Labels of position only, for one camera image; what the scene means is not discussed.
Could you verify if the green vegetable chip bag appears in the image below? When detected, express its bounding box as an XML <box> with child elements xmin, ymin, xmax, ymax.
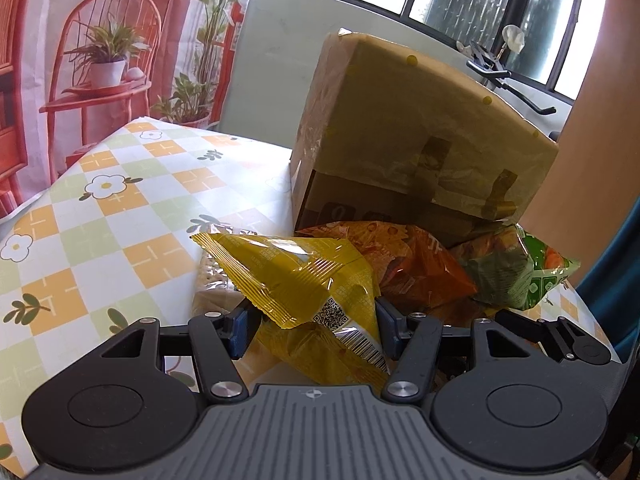
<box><xmin>450</xmin><ymin>224</ymin><xmax>580</xmax><ymax>311</ymax></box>

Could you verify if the orange snack bag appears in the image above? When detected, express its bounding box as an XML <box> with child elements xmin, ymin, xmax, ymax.
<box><xmin>296</xmin><ymin>221</ymin><xmax>484</xmax><ymax>326</ymax></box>

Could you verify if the yellow chip bag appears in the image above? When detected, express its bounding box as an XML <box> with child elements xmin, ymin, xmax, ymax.
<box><xmin>192</xmin><ymin>233</ymin><xmax>390</xmax><ymax>391</ymax></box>

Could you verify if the clear cracker packet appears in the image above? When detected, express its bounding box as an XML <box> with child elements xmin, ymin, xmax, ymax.
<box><xmin>192</xmin><ymin>250</ymin><xmax>244</xmax><ymax>315</ymax></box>

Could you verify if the floral checkered tablecloth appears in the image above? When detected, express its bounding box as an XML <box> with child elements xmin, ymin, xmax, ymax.
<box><xmin>0</xmin><ymin>115</ymin><xmax>622</xmax><ymax>478</ymax></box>

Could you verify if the brown cardboard box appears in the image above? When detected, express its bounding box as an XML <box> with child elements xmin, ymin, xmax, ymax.
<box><xmin>290</xmin><ymin>32</ymin><xmax>559</xmax><ymax>247</ymax></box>

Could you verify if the black exercise bike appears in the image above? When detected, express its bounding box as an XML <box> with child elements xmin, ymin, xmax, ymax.
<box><xmin>454</xmin><ymin>40</ymin><xmax>568</xmax><ymax>142</ymax></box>

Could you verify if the white lamp on sill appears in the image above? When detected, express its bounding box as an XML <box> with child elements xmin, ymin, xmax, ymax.
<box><xmin>502</xmin><ymin>24</ymin><xmax>526</xmax><ymax>55</ymax></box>

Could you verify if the pink printed backdrop curtain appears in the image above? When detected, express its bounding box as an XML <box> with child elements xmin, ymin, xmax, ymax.
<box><xmin>1</xmin><ymin>0</ymin><xmax>248</xmax><ymax>214</ymax></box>

